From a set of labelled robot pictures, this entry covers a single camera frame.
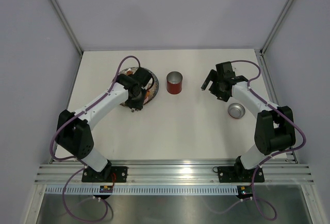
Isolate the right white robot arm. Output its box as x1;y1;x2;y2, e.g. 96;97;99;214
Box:
201;61;296;181

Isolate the silver tin lid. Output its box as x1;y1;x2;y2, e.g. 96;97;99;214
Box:
227;103;245;119

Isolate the speckled round plate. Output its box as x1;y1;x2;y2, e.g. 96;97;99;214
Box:
116;67;159;111

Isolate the right aluminium frame post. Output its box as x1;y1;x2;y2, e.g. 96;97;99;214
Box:
260;0;295;56

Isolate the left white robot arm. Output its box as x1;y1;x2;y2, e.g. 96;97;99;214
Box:
55;67;158;182

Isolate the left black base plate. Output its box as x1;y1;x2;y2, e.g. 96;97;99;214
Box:
81;166;128;183

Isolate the white slotted cable duct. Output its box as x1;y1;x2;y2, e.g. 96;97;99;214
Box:
45;185;238;196

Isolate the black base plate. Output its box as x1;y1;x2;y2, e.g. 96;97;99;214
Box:
215;166;255;183
81;166;128;183

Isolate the left aluminium frame post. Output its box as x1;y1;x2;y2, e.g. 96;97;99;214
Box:
48;0;84;58

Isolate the red cylindrical tin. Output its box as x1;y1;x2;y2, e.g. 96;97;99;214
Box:
166;71;183;95

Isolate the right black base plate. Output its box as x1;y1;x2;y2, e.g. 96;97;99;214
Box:
215;166;255;183

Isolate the aluminium mounting rail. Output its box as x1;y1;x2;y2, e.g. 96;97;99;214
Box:
34;159;314;185

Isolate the aluminium frame post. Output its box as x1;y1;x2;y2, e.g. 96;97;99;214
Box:
260;0;295;56
48;0;84;58

